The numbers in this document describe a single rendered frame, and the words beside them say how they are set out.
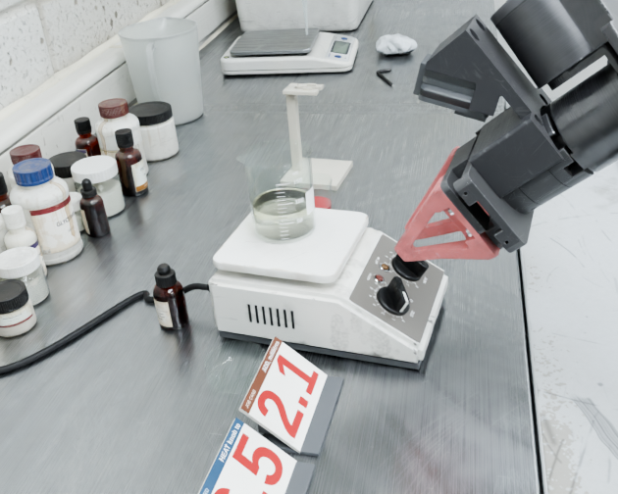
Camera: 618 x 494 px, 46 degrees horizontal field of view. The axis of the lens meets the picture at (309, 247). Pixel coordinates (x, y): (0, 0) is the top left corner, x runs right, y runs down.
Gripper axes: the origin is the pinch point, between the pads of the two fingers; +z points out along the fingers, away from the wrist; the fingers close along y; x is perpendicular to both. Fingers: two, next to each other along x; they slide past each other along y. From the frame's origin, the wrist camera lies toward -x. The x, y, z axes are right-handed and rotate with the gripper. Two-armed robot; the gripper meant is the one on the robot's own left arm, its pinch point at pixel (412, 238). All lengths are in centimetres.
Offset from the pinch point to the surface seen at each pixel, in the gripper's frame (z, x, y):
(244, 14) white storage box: 54, -35, -105
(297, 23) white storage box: 46, -26, -107
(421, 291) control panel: 6.5, 6.7, -6.3
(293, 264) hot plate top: 11.0, -3.7, -0.5
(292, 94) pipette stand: 18.5, -14.6, -34.0
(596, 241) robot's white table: -2.8, 19.4, -25.9
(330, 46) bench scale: 35, -17, -87
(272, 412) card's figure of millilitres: 13.3, 2.5, 11.3
